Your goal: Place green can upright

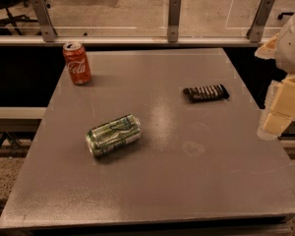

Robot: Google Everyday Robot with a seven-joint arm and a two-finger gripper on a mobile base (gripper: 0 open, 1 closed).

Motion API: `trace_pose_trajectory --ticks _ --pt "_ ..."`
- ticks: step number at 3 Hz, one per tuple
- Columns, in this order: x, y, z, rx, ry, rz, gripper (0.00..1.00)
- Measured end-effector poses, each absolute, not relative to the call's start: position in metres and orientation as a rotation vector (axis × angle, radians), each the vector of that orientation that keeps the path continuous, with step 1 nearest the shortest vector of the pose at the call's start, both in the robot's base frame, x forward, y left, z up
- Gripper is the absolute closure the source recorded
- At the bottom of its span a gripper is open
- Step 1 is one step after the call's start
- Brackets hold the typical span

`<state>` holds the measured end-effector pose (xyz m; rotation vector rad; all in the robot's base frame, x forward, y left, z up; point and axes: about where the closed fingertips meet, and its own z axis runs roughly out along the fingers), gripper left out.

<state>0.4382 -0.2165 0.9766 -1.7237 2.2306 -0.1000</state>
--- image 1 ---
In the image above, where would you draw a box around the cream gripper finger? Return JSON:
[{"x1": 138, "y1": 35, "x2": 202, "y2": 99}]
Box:
[
  {"x1": 257, "y1": 75, "x2": 295, "y2": 141},
  {"x1": 255, "y1": 33, "x2": 278, "y2": 60}
]

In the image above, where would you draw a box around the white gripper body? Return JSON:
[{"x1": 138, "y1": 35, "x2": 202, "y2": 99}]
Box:
[{"x1": 275, "y1": 13, "x2": 295, "y2": 74}]

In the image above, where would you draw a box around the green soda can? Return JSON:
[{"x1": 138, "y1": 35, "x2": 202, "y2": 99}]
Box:
[{"x1": 86, "y1": 114, "x2": 141, "y2": 157}]

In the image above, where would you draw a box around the red Coca-Cola can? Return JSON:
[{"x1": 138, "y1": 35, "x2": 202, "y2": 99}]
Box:
[{"x1": 63, "y1": 42, "x2": 91, "y2": 86}]

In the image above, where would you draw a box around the black snack bar wrapper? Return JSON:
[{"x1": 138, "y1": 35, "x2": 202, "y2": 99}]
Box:
[{"x1": 183, "y1": 84, "x2": 229, "y2": 103}]

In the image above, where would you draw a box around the right metal rail bracket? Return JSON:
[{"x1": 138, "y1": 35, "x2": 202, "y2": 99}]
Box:
[{"x1": 246, "y1": 0, "x2": 275, "y2": 43}]

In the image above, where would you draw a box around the metal rail bracket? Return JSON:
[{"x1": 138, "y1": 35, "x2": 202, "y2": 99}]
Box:
[
  {"x1": 246, "y1": 0, "x2": 275, "y2": 43},
  {"x1": 30, "y1": 0, "x2": 57, "y2": 42},
  {"x1": 167, "y1": 0, "x2": 181, "y2": 42}
]

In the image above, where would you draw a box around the middle metal rail bracket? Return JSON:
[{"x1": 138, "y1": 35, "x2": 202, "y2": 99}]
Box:
[{"x1": 167, "y1": 0, "x2": 181, "y2": 42}]

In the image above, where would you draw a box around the left metal rail bracket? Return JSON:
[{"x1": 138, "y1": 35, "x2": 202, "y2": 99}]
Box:
[{"x1": 30, "y1": 0, "x2": 57, "y2": 42}]

